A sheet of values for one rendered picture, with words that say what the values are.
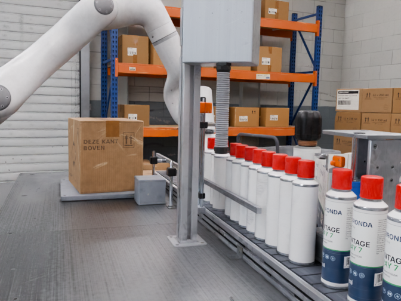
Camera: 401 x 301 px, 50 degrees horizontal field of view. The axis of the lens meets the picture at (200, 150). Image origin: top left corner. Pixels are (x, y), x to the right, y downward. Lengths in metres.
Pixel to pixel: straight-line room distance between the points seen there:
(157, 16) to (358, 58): 5.94
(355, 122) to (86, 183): 3.68
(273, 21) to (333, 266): 5.04
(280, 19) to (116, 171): 4.48
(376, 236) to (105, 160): 1.15
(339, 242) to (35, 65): 0.95
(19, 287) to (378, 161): 0.71
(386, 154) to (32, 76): 0.95
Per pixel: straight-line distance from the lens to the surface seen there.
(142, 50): 5.07
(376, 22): 7.04
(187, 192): 1.11
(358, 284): 0.75
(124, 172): 1.68
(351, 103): 4.96
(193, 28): 1.06
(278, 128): 5.70
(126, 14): 1.44
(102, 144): 1.65
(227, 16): 1.04
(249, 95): 6.37
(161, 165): 2.34
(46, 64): 1.35
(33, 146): 5.47
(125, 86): 5.68
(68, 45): 1.36
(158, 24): 1.42
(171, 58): 1.42
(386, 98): 4.68
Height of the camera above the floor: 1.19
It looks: 6 degrees down
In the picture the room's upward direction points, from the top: 1 degrees clockwise
